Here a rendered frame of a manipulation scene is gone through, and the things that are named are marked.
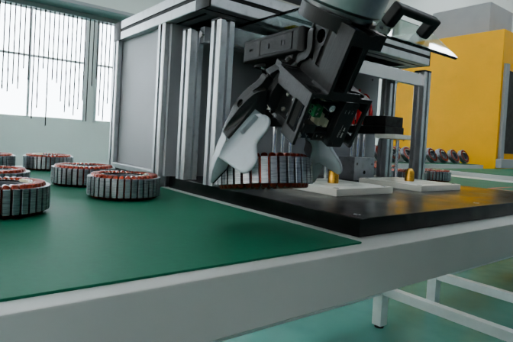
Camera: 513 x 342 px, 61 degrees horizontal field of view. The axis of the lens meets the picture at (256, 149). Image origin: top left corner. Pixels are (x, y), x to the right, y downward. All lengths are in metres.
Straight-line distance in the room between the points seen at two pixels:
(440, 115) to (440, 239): 4.11
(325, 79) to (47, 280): 0.27
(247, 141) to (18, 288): 0.23
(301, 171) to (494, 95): 4.05
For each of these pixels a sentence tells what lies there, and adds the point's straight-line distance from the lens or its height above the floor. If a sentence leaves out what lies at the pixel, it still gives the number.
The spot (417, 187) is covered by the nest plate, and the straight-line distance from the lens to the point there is 0.90.
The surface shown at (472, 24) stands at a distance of 4.98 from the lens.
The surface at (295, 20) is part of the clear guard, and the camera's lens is 0.79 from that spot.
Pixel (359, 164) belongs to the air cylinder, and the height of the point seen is 0.81.
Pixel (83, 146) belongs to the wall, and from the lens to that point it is 7.24.
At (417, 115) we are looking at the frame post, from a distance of 1.21.
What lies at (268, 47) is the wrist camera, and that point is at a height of 0.95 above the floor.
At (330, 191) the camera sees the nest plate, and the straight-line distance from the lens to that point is 0.71.
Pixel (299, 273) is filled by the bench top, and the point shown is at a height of 0.74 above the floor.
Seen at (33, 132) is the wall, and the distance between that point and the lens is 7.06.
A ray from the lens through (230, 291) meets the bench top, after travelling 0.36.
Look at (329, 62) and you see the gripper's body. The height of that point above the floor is 0.92.
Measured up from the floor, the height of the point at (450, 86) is 1.47.
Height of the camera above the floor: 0.85
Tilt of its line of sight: 1 degrees down
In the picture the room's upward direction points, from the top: 3 degrees clockwise
